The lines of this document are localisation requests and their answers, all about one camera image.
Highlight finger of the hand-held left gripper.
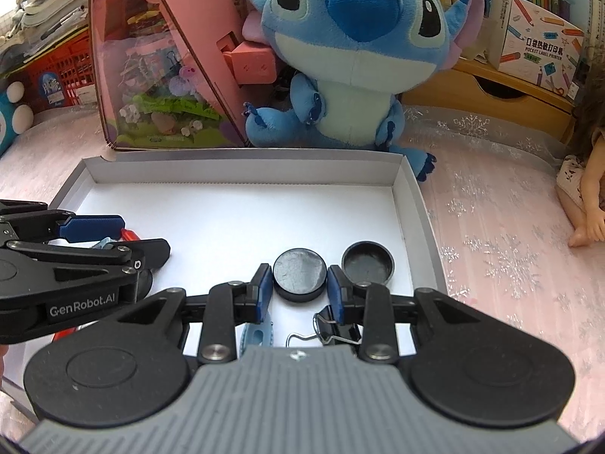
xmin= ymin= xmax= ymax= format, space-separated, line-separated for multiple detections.
xmin=7 ymin=239 xmax=171 ymax=272
xmin=0 ymin=201 xmax=126 ymax=242

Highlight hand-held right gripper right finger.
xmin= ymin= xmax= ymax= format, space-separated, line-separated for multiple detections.
xmin=327 ymin=266 xmax=509 ymax=365

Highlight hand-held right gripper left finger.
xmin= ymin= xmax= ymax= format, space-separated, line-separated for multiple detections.
xmin=109 ymin=264 xmax=275 ymax=365

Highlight black round lid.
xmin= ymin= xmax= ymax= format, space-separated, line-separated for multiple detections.
xmin=340 ymin=241 xmax=395 ymax=289
xmin=273 ymin=247 xmax=328 ymax=303

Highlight black binder clip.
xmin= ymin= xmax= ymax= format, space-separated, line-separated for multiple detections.
xmin=286 ymin=305 xmax=365 ymax=348

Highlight light blue plastic clip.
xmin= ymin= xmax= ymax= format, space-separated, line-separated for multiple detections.
xmin=239 ymin=322 xmax=277 ymax=358

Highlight white cardboard box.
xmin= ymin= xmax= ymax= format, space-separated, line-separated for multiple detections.
xmin=0 ymin=148 xmax=447 ymax=424

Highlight blue robot cat plush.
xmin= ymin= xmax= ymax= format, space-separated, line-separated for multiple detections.
xmin=0 ymin=80 xmax=34 ymax=157

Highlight red plastic basket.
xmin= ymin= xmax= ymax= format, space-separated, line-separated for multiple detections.
xmin=19 ymin=26 xmax=102 ymax=109

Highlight blue alien plush toy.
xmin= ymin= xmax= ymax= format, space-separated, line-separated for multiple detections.
xmin=242 ymin=0 xmax=485 ymax=183

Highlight pink triangular toy house box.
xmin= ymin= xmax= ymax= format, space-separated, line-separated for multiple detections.
xmin=90 ymin=0 xmax=277 ymax=152

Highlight stack of books and papers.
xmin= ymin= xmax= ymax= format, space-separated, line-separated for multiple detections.
xmin=0 ymin=0 xmax=93 ymax=64

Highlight wooden drawer shelf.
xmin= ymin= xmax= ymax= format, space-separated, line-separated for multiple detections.
xmin=402 ymin=57 xmax=580 ymax=145

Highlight long-haired doll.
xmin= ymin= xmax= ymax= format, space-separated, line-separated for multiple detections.
xmin=555 ymin=57 xmax=605 ymax=249

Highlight white printed carton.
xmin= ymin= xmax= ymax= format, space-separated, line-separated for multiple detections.
xmin=487 ymin=0 xmax=587 ymax=100

